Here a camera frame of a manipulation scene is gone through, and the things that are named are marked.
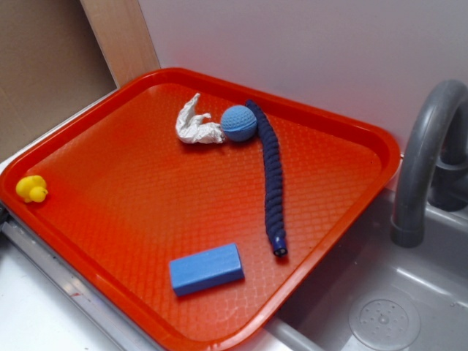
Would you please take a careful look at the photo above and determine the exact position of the blue rectangular block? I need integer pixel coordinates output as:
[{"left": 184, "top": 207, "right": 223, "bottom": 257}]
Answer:
[{"left": 169, "top": 244, "right": 244, "bottom": 297}]

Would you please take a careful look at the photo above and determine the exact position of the red plastic tray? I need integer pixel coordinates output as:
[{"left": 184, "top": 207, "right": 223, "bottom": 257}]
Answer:
[{"left": 1, "top": 68, "right": 400, "bottom": 350}]

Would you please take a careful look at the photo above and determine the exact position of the blue dimpled ball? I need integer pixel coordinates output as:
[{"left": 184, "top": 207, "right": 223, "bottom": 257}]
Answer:
[{"left": 221, "top": 105, "right": 257, "bottom": 142}]

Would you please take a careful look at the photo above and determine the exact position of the crumpled white paper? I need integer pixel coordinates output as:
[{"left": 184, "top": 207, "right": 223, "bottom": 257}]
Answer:
[{"left": 175, "top": 93, "right": 227, "bottom": 144}]

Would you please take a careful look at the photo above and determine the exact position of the grey plastic sink basin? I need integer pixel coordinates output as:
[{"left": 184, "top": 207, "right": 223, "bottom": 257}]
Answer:
[{"left": 266, "top": 191, "right": 467, "bottom": 350}]

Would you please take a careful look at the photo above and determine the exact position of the light wooden board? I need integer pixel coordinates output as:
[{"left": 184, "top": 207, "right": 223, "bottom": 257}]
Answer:
[{"left": 81, "top": 0, "right": 160, "bottom": 88}]

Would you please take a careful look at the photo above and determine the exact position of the grey plastic faucet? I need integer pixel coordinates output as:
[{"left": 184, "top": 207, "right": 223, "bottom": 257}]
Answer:
[{"left": 390, "top": 80, "right": 467, "bottom": 248}]

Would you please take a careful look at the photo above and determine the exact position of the yellow rubber duck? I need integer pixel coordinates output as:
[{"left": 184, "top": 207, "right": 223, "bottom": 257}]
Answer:
[{"left": 15, "top": 175, "right": 48, "bottom": 203}]

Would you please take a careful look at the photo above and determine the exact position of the brown cardboard panel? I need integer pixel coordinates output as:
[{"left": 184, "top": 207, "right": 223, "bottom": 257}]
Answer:
[{"left": 1, "top": 1, "right": 116, "bottom": 160}]

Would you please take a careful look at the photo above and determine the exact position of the dark blue braided rope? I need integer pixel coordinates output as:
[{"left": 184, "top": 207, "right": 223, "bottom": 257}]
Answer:
[{"left": 244, "top": 99, "right": 288, "bottom": 257}]

